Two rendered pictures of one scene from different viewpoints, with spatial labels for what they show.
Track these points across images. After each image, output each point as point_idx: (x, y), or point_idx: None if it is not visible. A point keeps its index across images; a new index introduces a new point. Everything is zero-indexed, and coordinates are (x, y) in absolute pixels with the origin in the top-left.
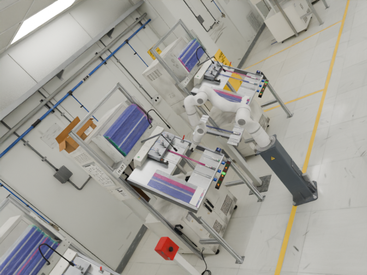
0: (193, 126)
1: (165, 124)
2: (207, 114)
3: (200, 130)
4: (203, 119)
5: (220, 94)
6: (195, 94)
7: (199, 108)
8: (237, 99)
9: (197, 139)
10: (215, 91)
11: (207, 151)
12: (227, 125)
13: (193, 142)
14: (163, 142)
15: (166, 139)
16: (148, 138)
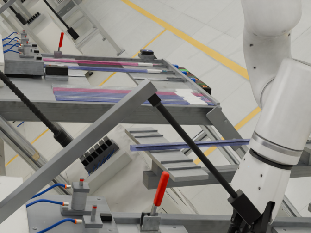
0: (289, 27)
1: (47, 126)
2: (72, 188)
3: (304, 61)
4: (150, 136)
5: (104, 95)
6: (13, 109)
7: (37, 169)
8: (167, 95)
9: (309, 119)
10: (80, 91)
11: (289, 231)
12: (150, 209)
13: (270, 165)
14: (96, 221)
15: (189, 136)
16: (8, 197)
